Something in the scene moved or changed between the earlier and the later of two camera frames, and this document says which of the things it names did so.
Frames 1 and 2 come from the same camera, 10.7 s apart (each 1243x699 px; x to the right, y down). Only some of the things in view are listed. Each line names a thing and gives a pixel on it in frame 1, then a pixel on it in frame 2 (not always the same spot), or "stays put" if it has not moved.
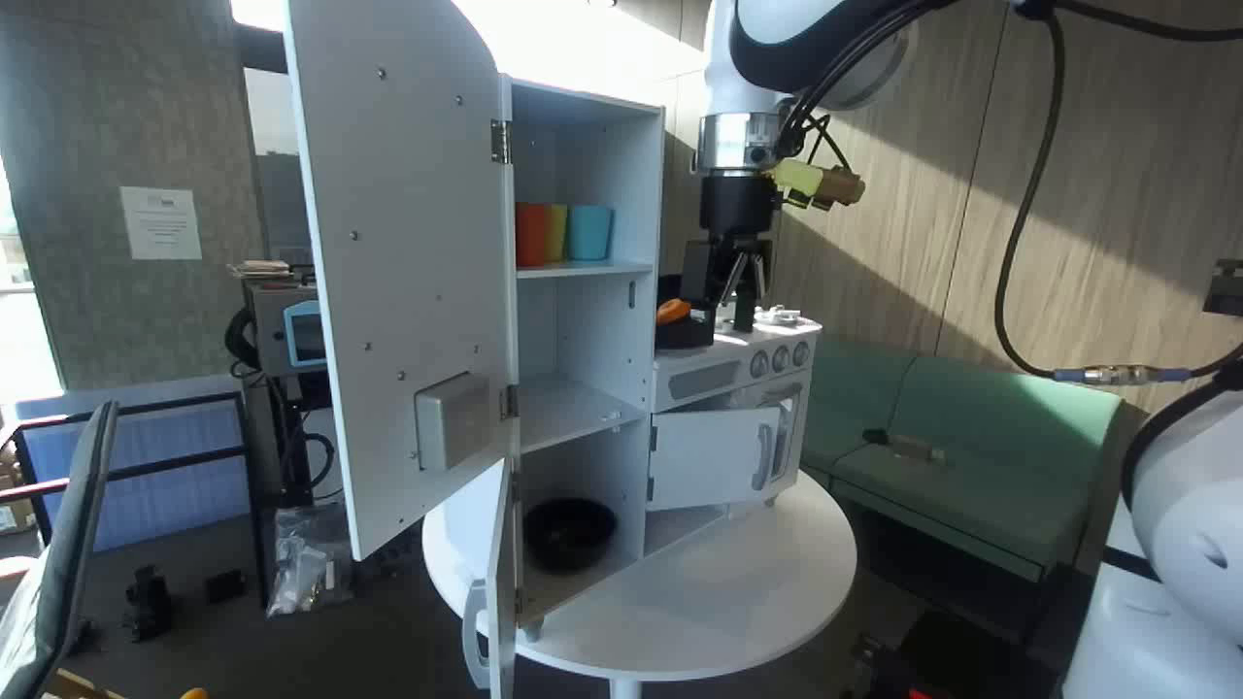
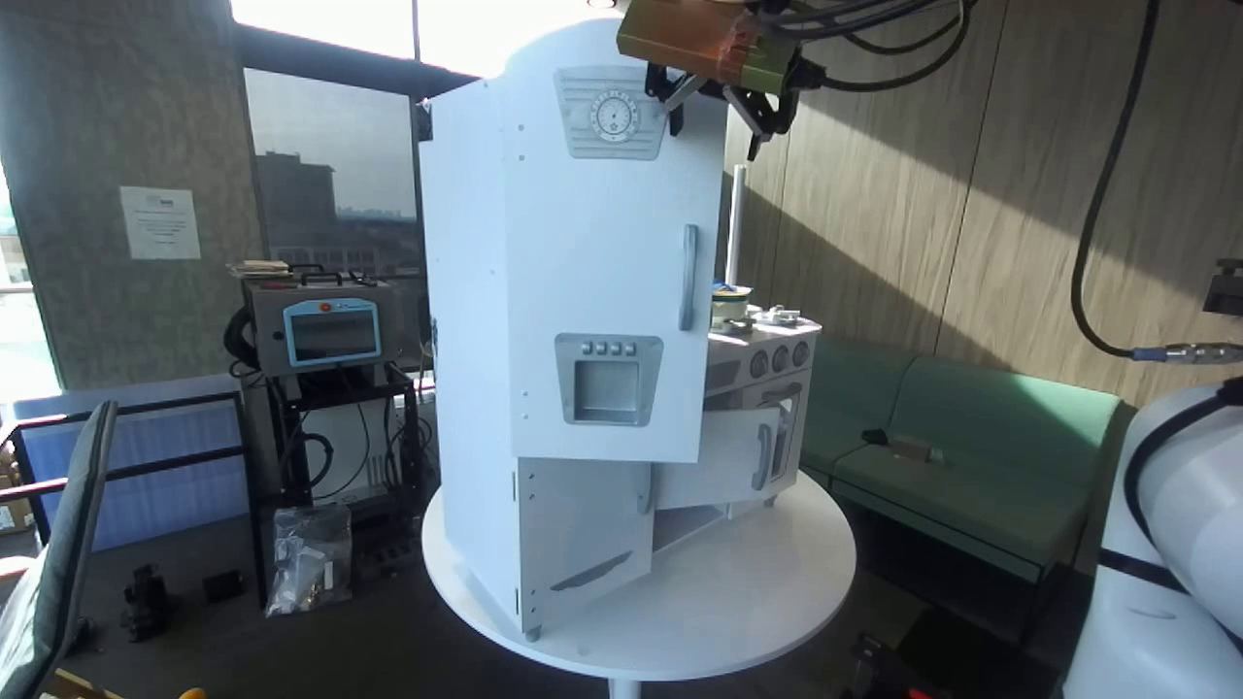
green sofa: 996,464 stays put
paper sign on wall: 162,221 stays put
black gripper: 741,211 → 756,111
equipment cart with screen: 275,347 stays put
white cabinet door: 414,175 → 615,259
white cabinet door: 492,603 → 585,531
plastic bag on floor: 309,558 stays put
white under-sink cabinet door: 713,456 stays put
